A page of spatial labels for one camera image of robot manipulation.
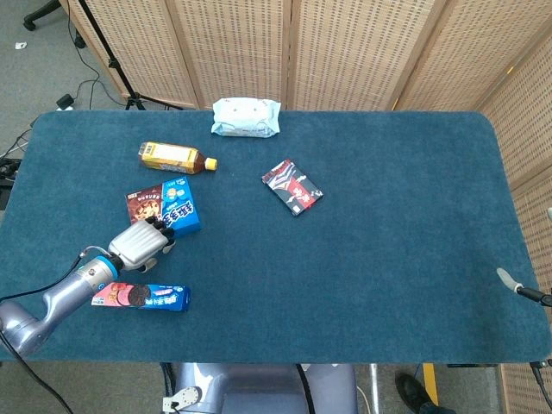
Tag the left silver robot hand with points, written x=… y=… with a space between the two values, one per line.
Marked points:
x=136 y=246

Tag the blue chocolate chip cookie box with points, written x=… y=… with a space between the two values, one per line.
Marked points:
x=181 y=207

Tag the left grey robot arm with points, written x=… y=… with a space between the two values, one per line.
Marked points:
x=64 y=293

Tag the blue Oreo cookie pack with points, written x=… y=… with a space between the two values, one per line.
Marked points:
x=164 y=297

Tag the red black snack packet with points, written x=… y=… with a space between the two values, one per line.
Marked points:
x=293 y=187

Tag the yellow label tea bottle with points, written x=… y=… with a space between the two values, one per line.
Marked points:
x=172 y=157

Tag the black power adapter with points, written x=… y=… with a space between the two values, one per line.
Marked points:
x=64 y=101

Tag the light blue wet wipes pack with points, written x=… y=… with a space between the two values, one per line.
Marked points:
x=246 y=116

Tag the black tripod stand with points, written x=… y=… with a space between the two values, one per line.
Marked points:
x=113 y=62

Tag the grey robot torso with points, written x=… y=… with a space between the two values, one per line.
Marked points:
x=259 y=388

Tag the woven wooden folding screen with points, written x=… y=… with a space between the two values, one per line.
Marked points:
x=237 y=43

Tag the blue carpet table cover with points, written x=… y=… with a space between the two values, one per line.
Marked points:
x=388 y=259

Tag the black office chair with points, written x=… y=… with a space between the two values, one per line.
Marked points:
x=41 y=10

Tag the white table leg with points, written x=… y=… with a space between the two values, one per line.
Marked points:
x=374 y=384

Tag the black shoe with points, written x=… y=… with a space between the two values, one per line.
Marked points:
x=409 y=390

